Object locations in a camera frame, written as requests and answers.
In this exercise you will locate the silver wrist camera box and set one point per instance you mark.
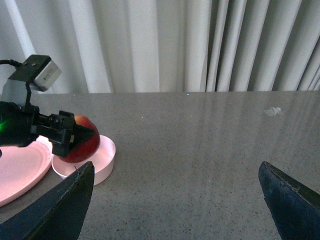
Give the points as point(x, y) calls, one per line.
point(40, 71)

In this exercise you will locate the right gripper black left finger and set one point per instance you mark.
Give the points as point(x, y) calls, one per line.
point(57, 215)

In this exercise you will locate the clear plastic scrap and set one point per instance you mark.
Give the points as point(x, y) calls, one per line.
point(273, 111)

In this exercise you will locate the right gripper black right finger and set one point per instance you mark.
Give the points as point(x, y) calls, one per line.
point(294, 207)

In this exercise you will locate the pink plate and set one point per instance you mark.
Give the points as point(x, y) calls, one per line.
point(21, 168)

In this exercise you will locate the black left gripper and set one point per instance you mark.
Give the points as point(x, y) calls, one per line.
point(20, 128)

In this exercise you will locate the pink bowl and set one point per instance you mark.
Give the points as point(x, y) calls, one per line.
point(102, 160)

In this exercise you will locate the red apple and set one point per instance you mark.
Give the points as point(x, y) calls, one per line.
point(84, 150)

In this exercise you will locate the white curtain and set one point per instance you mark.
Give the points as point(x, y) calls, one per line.
point(126, 46)

